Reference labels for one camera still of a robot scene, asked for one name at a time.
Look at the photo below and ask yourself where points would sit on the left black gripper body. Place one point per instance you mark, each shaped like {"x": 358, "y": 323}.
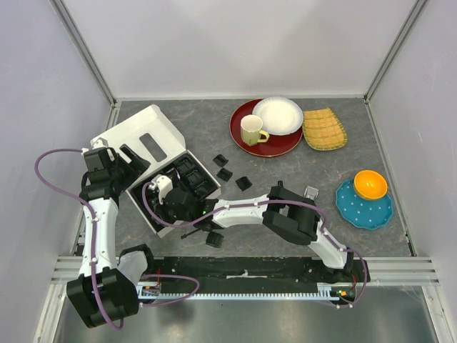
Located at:
{"x": 118, "y": 170}

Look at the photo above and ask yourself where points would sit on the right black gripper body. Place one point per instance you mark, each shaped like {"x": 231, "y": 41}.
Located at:
{"x": 167, "y": 214}

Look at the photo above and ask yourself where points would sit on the black cleaning brush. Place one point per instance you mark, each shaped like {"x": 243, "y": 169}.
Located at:
{"x": 184, "y": 236}

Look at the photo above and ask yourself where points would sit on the white clipper kit box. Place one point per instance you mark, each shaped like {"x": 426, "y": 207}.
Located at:
{"x": 152, "y": 137}

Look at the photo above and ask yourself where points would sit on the black comb guard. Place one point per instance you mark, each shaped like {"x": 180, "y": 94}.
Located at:
{"x": 214, "y": 240}
{"x": 220, "y": 160}
{"x": 224, "y": 174}
{"x": 243, "y": 183}

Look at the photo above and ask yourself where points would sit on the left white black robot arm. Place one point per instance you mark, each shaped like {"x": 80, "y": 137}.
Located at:
{"x": 105, "y": 290}

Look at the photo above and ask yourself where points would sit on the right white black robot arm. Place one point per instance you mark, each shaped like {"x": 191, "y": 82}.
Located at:
{"x": 293, "y": 218}

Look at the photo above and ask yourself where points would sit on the black silver hair clipper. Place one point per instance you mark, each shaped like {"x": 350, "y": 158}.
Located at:
{"x": 311, "y": 193}

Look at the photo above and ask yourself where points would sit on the yellow-green mug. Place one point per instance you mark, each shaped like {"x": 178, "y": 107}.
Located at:
{"x": 252, "y": 132}

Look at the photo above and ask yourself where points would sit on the red round plate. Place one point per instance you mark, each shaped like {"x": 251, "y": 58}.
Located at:
{"x": 275, "y": 146}

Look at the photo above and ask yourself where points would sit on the white paper plate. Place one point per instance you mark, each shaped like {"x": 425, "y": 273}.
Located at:
{"x": 280, "y": 116}

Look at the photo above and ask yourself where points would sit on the woven bamboo tray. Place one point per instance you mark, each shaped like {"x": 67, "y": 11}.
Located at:
{"x": 323, "y": 131}

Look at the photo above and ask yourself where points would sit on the blue dotted plate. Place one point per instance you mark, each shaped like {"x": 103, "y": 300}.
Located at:
{"x": 362, "y": 213}

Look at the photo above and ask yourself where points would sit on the orange bowl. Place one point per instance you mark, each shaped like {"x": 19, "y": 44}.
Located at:
{"x": 370, "y": 185}

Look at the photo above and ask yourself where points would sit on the white cable duct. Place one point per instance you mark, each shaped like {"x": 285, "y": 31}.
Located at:
{"x": 323, "y": 293}

